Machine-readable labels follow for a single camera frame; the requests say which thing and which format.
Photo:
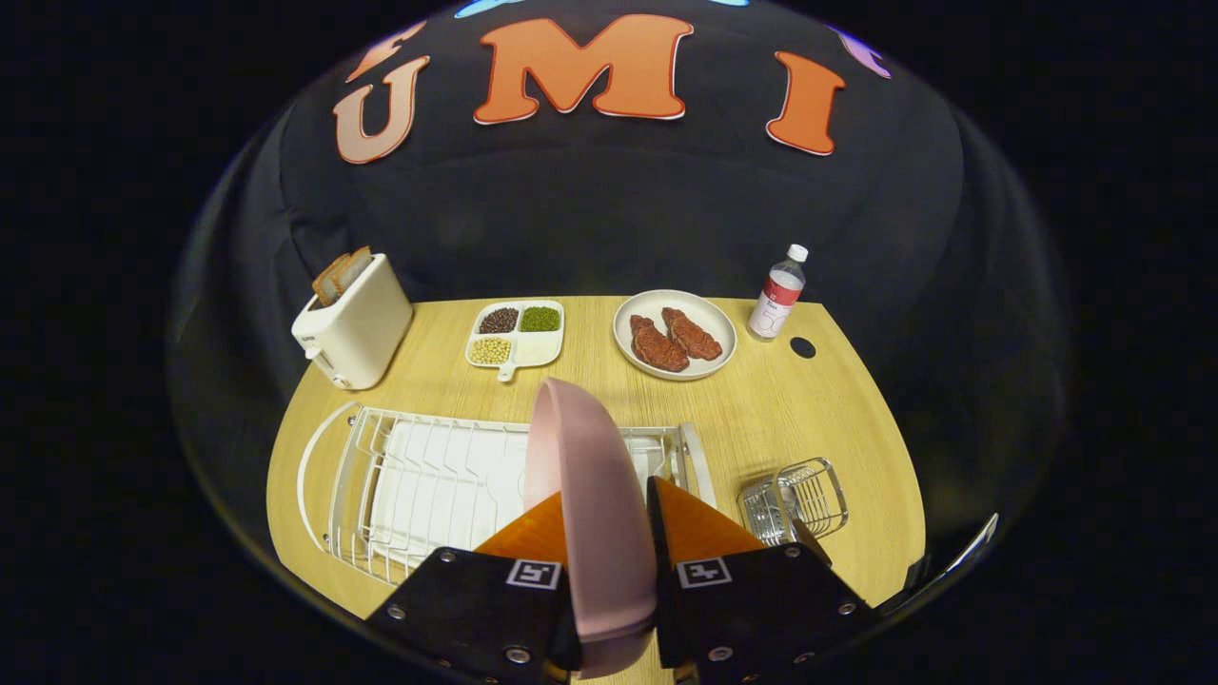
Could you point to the clear bottle with red label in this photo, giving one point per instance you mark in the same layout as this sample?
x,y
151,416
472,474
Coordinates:
x,y
777,300

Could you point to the white divided dish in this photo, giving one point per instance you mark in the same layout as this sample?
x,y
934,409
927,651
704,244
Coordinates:
x,y
538,350

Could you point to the pink plate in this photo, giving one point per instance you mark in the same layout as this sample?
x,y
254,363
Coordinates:
x,y
590,495

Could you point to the white toaster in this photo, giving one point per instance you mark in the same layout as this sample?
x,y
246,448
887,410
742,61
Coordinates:
x,y
362,323

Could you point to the black table grommet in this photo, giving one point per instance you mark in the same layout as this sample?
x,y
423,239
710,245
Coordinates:
x,y
803,347

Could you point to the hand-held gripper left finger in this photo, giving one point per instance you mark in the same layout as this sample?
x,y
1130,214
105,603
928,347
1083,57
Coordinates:
x,y
476,609

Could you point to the pile of yellow beans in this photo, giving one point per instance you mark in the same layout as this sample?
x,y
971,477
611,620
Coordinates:
x,y
490,351

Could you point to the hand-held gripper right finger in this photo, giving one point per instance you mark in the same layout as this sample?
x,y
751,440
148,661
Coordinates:
x,y
752,609

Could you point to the brown toast slice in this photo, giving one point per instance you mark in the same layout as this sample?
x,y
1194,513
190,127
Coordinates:
x,y
357,262
330,281

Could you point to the red steak piece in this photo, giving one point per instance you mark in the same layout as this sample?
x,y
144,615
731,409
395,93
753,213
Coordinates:
x,y
693,335
658,347

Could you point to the pile of green beans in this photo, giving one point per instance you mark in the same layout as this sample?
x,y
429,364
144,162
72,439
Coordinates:
x,y
540,319

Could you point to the black backdrop cloth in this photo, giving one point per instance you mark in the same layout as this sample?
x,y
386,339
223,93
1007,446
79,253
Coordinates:
x,y
590,209

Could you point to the pile of dark beans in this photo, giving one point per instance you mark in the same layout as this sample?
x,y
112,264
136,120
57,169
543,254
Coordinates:
x,y
498,321

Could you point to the cream round plate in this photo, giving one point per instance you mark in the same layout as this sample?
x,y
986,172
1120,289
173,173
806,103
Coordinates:
x,y
718,328

